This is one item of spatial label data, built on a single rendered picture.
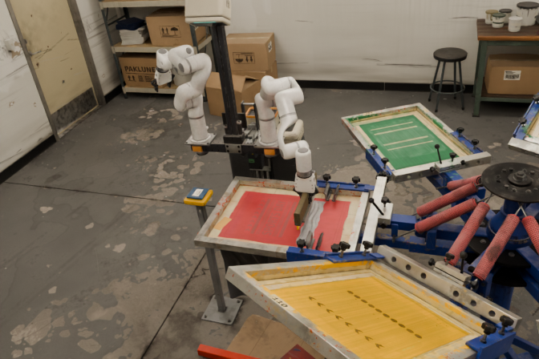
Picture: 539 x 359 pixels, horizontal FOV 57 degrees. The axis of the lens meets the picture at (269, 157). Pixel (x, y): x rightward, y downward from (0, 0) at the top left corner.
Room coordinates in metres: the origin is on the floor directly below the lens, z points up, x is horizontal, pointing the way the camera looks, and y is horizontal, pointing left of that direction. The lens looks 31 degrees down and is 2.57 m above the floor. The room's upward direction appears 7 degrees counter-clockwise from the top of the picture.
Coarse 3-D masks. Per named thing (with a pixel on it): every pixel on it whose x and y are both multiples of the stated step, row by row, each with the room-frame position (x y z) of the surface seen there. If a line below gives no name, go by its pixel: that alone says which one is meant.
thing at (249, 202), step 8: (248, 192) 2.35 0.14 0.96; (256, 192) 2.34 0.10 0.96; (240, 200) 2.28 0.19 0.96; (248, 200) 2.27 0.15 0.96; (256, 200) 2.27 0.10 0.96; (288, 200) 2.23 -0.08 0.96; (296, 200) 2.22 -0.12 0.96; (320, 200) 2.20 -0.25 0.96; (336, 200) 2.18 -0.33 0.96; (240, 208) 2.21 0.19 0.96; (248, 208) 2.20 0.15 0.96; (328, 208) 2.12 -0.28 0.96; (336, 208) 2.11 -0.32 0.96; (344, 208) 2.10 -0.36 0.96; (320, 216) 2.06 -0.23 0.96; (328, 216) 2.05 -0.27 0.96; (336, 216) 2.04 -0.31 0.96; (344, 216) 2.04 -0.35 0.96
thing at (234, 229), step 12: (240, 216) 2.14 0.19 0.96; (228, 228) 2.05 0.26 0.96; (240, 228) 2.04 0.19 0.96; (288, 228) 1.99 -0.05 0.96; (300, 228) 1.98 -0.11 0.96; (324, 228) 1.96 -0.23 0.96; (336, 228) 1.95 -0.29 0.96; (252, 240) 1.93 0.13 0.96; (264, 240) 1.92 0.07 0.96; (276, 240) 1.91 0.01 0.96; (288, 240) 1.90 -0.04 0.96; (324, 240) 1.87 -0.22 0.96; (336, 240) 1.86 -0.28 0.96
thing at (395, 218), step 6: (396, 216) 1.88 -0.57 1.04; (402, 216) 1.88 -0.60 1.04; (408, 216) 1.87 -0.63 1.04; (414, 216) 1.87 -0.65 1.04; (396, 222) 1.85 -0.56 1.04; (402, 222) 1.84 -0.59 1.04; (408, 222) 1.83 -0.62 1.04; (414, 222) 1.82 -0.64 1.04; (402, 228) 1.84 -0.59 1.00; (408, 228) 1.83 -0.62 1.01; (414, 228) 1.82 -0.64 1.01
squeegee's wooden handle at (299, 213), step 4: (316, 176) 2.19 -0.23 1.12; (316, 180) 2.18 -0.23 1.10; (316, 184) 2.18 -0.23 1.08; (304, 192) 2.03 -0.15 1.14; (304, 196) 2.00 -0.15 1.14; (308, 196) 2.02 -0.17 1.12; (300, 200) 1.97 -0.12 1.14; (304, 200) 1.97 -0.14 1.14; (308, 200) 2.02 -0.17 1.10; (300, 204) 1.94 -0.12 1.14; (304, 204) 1.95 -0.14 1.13; (308, 204) 2.01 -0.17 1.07; (296, 208) 1.91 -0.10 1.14; (300, 208) 1.91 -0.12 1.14; (304, 208) 1.94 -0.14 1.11; (296, 212) 1.88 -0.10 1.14; (300, 212) 1.88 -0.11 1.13; (304, 212) 1.94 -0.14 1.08; (296, 216) 1.87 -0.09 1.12; (300, 216) 1.87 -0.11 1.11; (296, 220) 1.87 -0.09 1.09; (300, 220) 1.87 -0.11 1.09; (296, 224) 1.87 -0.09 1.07; (300, 224) 1.87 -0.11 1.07
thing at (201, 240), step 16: (240, 176) 2.48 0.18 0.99; (320, 192) 2.27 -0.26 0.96; (352, 192) 2.20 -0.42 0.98; (368, 192) 2.17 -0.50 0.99; (224, 208) 2.21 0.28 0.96; (208, 224) 2.06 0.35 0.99; (208, 240) 1.93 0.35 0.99; (224, 240) 1.91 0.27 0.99; (352, 240) 1.80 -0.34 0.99; (272, 256) 1.80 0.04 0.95
